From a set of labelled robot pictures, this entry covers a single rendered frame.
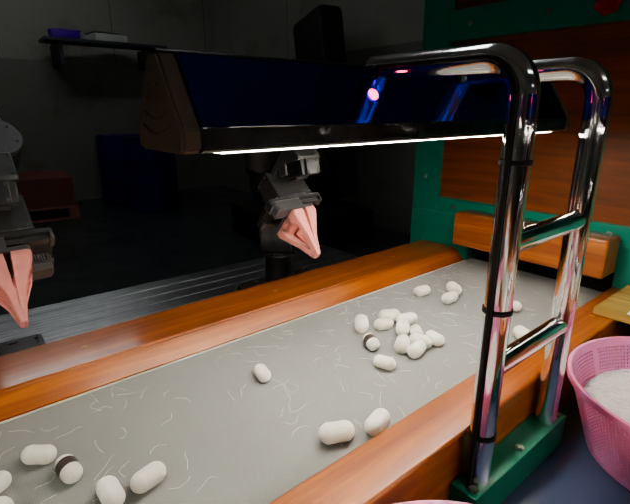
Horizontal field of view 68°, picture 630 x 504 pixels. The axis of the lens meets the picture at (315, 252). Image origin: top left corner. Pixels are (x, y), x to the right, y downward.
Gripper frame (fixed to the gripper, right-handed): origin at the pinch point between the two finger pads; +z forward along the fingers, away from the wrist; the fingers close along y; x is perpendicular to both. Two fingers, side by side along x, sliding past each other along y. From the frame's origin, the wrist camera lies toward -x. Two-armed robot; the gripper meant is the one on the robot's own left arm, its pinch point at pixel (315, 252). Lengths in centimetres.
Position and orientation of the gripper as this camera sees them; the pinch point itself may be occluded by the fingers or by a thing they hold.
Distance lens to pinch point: 74.1
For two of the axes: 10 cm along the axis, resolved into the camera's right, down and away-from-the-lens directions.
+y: 7.6, -1.9, 6.1
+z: 4.9, 7.9, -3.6
